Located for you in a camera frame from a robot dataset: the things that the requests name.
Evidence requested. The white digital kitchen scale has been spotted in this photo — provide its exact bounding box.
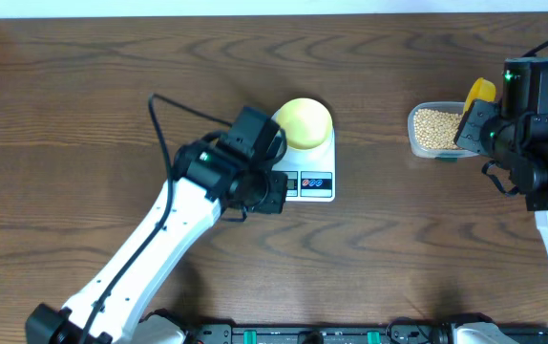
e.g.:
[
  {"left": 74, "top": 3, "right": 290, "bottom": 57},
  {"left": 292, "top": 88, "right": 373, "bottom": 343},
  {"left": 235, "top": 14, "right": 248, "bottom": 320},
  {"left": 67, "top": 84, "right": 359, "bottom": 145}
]
[{"left": 273, "top": 110, "right": 336, "bottom": 203}]

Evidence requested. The soybeans pile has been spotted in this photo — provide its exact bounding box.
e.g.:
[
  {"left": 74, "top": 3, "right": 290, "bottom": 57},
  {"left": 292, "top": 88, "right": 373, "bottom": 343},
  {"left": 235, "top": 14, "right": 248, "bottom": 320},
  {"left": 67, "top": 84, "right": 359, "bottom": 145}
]
[{"left": 413, "top": 109, "right": 461, "bottom": 150}]

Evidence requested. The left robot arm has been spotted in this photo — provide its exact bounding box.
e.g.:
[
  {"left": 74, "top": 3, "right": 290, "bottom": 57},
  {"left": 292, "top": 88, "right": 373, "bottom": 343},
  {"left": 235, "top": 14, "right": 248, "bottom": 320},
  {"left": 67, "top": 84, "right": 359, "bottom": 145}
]
[{"left": 25, "top": 107, "right": 287, "bottom": 343}]

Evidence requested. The left black camera cable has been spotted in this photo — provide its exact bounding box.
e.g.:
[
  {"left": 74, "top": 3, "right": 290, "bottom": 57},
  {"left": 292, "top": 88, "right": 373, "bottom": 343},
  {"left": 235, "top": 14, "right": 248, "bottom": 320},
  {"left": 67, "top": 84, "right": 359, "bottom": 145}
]
[{"left": 77, "top": 93, "right": 235, "bottom": 344}]

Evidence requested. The clear plastic container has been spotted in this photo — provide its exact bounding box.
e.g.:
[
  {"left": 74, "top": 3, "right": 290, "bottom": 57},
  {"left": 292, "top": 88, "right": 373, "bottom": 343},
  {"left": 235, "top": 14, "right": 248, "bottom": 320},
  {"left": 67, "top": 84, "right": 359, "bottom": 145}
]
[{"left": 408, "top": 101, "right": 476, "bottom": 160}]

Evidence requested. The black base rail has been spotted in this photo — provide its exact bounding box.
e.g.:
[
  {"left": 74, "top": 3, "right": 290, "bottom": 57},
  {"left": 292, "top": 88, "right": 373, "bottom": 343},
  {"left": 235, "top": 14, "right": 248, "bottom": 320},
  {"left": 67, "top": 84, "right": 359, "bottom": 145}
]
[{"left": 139, "top": 310, "right": 548, "bottom": 344}]

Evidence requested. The pale yellow bowl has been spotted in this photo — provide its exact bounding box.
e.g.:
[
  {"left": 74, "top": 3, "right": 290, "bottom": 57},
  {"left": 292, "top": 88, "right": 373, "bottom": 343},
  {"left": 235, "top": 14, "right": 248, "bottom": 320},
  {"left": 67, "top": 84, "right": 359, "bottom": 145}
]
[{"left": 274, "top": 97, "right": 333, "bottom": 150}]

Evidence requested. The yellow measuring scoop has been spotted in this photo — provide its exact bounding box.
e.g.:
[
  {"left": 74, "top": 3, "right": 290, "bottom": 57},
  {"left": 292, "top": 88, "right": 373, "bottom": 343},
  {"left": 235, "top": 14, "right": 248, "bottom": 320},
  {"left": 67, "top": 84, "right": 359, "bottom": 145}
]
[{"left": 463, "top": 77, "right": 496, "bottom": 113}]

